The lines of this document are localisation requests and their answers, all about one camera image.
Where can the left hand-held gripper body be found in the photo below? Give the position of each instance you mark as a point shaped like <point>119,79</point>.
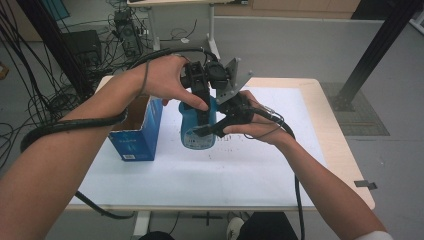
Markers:
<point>196,78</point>

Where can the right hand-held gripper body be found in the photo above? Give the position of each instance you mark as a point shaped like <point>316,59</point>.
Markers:
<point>238,108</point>

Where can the blue bottle with white cap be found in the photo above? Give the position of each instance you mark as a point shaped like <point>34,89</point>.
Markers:
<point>188,120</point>

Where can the blue cardboard box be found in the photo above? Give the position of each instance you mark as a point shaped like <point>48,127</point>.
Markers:
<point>136,143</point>

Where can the person's left hand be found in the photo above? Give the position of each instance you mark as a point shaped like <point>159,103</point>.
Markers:
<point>163,80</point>

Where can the person's right hand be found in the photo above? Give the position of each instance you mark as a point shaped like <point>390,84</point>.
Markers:
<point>266,128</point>

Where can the white desk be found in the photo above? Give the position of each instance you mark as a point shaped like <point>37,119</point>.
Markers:
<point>213,33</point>

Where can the white table mat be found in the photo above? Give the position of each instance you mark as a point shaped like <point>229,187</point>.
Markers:
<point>216,180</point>

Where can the black computer tower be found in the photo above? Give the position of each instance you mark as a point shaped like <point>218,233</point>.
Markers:
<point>128,33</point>

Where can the white shoe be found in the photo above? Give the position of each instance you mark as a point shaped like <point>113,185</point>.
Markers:
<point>235,228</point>

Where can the white table leg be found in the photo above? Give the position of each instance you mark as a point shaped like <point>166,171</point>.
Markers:
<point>141,225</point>

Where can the person's right leg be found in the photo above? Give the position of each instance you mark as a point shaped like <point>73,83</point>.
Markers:
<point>266,227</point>

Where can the person's leg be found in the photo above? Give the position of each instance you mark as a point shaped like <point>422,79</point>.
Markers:
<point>156,236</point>
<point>266,227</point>

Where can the person's left leg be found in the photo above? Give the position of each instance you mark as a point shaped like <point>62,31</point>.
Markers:
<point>156,236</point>

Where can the black equipment box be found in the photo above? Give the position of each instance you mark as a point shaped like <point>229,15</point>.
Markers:
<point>83,45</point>

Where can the grey patterned floor mat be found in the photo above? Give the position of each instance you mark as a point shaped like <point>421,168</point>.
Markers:
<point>363,116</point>

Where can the black tape piece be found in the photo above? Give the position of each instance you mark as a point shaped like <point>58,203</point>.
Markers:
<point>365,184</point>

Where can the teal board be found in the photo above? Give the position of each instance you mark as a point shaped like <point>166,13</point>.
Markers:
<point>55,8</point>

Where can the white sleeve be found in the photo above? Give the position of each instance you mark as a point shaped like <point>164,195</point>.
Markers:
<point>373,236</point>

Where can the black metal frame post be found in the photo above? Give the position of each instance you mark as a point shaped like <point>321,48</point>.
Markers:
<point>56,43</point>
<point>383,43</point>

